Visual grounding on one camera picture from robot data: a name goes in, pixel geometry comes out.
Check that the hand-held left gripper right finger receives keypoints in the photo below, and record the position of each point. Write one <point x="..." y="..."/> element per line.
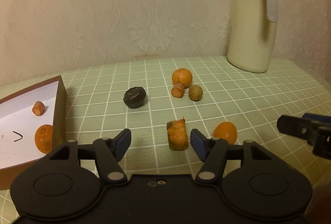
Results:
<point x="197" y="146"/>

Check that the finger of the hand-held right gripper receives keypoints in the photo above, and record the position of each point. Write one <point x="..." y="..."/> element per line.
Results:
<point x="320" y="120"/>
<point x="292" y="127"/>

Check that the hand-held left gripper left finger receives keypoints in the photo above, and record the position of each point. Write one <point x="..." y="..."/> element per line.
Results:
<point x="124" y="143"/>

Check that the large carrot chunk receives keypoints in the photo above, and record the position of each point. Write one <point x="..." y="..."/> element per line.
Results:
<point x="177" y="134"/>

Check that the large orange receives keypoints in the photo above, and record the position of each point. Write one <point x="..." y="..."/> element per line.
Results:
<point x="44" y="138"/>

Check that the small carrot piece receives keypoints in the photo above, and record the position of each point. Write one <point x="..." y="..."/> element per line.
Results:
<point x="178" y="90"/>
<point x="38" y="108"/>

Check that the brown white-lined cardboard box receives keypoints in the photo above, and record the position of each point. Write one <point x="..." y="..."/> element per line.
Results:
<point x="15" y="120"/>

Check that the small orange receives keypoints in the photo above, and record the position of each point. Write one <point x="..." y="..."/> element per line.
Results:
<point x="182" y="76"/>
<point x="226" y="132"/>

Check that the green checked tablecloth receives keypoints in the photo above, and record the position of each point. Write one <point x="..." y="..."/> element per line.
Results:
<point x="258" y="100"/>

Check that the dark round fruit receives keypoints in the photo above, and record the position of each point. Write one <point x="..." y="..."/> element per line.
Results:
<point x="134" y="97"/>

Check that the brown round fruit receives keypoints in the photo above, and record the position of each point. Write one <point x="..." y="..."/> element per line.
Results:
<point x="195" y="93"/>

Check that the cream thermos jug grey lid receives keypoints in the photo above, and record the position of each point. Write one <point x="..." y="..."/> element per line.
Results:
<point x="248" y="32"/>

